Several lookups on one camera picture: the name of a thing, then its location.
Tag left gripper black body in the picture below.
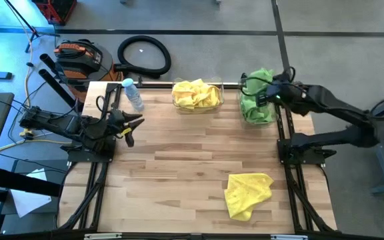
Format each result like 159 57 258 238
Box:
106 107 136 148

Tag black tripod stand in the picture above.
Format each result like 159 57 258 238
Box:
3 0 61 53

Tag white bracket plate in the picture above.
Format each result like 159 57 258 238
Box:
271 234 309 240
84 233 123 240

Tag black aluminium rig frame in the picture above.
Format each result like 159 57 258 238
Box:
54 81 338 240

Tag black vacuum wand tube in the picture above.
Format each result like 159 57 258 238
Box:
38 69 79 109
39 53 67 84

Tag black vacuum hose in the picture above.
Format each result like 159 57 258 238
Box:
113 35 173 79

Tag black bench beam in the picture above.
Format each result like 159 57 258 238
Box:
0 165 62 198

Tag red black tool box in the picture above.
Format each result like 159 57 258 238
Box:
31 0 78 26

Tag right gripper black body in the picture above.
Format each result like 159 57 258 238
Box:
265 77 305 108

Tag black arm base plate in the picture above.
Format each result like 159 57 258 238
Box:
277 138 338 167
67 137 117 163

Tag clear plastic water bottle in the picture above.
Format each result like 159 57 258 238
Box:
121 77 145 113

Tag orange black shop vacuum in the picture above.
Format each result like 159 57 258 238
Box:
53 39 125 98

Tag clear plastic basket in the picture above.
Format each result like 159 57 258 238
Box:
237 78 279 127
171 77 225 115

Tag white paper sheet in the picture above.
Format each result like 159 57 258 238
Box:
9 167 53 218

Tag green microfiber towel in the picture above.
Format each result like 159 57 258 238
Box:
245 67 275 96
240 98 277 126

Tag yellow extension cord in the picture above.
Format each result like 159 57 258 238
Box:
0 0 76 153

